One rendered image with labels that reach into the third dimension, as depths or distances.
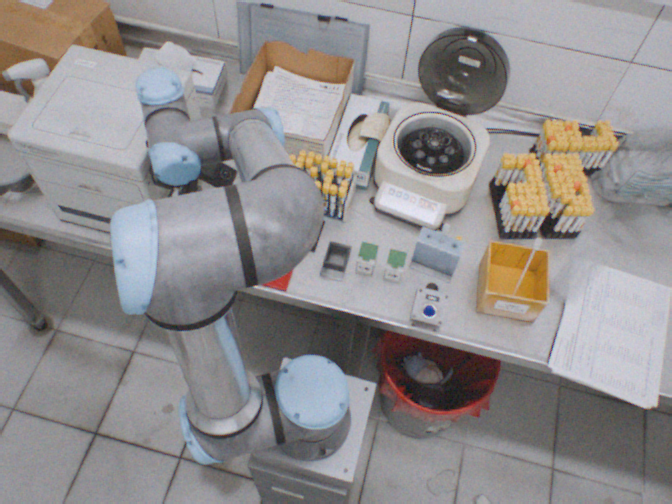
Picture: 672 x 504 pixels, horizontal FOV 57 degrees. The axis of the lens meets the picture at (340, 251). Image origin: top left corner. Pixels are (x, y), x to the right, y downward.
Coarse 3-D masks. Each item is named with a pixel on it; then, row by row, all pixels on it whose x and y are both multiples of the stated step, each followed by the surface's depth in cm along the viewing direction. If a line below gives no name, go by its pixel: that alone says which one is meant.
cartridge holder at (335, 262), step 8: (328, 248) 142; (336, 248) 144; (344, 248) 143; (328, 256) 143; (336, 256) 144; (344, 256) 143; (328, 264) 140; (336, 264) 140; (344, 264) 140; (320, 272) 141; (328, 272) 141; (336, 272) 141; (344, 272) 141
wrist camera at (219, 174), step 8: (208, 168) 119; (216, 168) 119; (224, 168) 120; (232, 168) 121; (200, 176) 118; (208, 176) 118; (216, 176) 119; (224, 176) 119; (232, 176) 120; (216, 184) 119; (224, 184) 119
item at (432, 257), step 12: (420, 240) 137; (432, 240) 137; (444, 240) 137; (456, 240) 137; (420, 252) 140; (432, 252) 138; (444, 252) 136; (456, 252) 135; (420, 264) 144; (432, 264) 142; (444, 264) 140; (456, 264) 138; (444, 276) 143
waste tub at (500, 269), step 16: (496, 256) 142; (512, 256) 141; (528, 256) 139; (544, 256) 138; (480, 272) 142; (496, 272) 144; (512, 272) 144; (528, 272) 144; (544, 272) 136; (480, 288) 139; (496, 288) 142; (512, 288) 142; (528, 288) 142; (544, 288) 134; (480, 304) 136; (496, 304) 134; (512, 304) 133; (528, 304) 132; (544, 304) 131; (528, 320) 138
